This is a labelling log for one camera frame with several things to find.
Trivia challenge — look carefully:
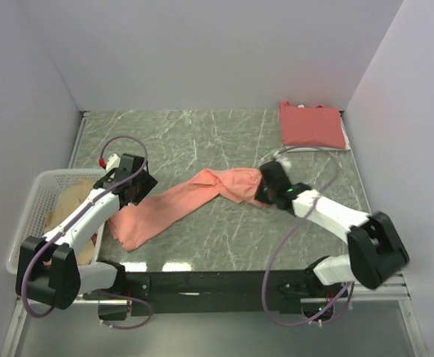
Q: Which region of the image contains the salmon pink t-shirt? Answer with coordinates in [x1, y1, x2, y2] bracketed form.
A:
[108, 168, 264, 251]

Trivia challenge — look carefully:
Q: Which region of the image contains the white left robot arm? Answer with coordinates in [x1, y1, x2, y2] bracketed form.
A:
[16, 154, 157, 309]

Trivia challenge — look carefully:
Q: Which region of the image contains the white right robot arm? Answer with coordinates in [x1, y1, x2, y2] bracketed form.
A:
[256, 161, 410, 298]

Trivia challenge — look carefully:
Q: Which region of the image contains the beige t-shirt in basket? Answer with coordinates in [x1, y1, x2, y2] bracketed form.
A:
[45, 178, 104, 267]

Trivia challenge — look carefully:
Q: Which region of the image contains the folded red t-shirt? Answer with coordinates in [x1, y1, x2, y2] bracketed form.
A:
[278, 101, 345, 149]

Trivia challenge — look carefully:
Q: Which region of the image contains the white plastic laundry basket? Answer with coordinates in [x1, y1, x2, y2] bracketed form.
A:
[5, 169, 104, 274]

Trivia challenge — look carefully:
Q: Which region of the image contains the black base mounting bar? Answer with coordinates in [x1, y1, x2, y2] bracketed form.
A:
[83, 270, 343, 314]

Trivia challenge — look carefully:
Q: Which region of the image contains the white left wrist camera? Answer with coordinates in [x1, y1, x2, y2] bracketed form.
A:
[98, 154, 121, 172]

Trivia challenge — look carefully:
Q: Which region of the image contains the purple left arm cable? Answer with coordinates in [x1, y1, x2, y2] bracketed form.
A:
[19, 135, 154, 330]

